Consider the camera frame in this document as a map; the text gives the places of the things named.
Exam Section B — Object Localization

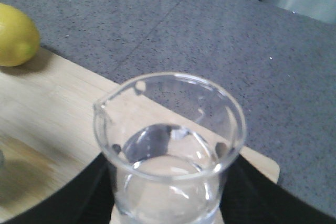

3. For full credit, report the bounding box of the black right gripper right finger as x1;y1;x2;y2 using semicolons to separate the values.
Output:
219;155;335;223

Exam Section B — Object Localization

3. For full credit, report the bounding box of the wooden cutting board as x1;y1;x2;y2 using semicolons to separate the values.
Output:
1;49;280;223

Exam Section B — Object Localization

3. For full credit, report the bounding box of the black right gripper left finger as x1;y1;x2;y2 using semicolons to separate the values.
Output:
4;154;114;223

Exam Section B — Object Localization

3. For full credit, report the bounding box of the glass beaker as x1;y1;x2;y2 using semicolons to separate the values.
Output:
93;72;246;223

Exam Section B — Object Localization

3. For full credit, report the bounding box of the yellow lemon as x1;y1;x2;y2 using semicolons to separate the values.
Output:
1;3;40;67

